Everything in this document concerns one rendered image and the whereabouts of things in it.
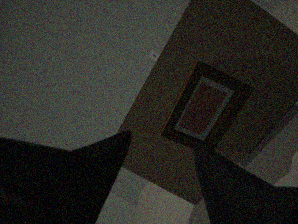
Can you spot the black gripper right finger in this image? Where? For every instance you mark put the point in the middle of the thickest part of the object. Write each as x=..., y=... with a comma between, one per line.
x=232, y=195

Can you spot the dark rectangular picture frame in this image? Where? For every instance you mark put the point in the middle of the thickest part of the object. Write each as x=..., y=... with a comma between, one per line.
x=205, y=107

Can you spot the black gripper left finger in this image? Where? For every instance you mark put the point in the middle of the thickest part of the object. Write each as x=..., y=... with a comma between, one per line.
x=82, y=178

